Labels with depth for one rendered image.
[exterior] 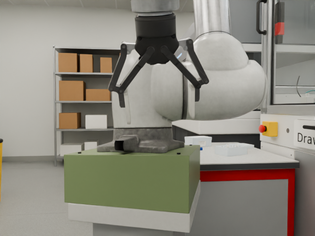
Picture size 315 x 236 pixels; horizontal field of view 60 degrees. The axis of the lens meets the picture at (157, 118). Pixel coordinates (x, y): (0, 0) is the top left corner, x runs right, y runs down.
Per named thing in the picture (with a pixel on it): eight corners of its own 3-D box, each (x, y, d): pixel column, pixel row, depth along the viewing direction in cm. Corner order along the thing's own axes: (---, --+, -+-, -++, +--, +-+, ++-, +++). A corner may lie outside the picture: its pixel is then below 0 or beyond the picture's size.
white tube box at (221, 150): (227, 156, 122) (227, 148, 121) (214, 153, 129) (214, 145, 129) (247, 154, 128) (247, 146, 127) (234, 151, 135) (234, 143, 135)
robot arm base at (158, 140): (84, 153, 63) (84, 129, 63) (128, 145, 84) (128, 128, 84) (157, 155, 57) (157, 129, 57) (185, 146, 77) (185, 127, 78)
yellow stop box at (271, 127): (267, 136, 130) (267, 121, 129) (260, 135, 137) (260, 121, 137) (278, 136, 130) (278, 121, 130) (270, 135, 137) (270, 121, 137)
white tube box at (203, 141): (192, 147, 149) (192, 137, 149) (184, 145, 157) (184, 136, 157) (212, 146, 154) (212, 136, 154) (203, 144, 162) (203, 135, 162)
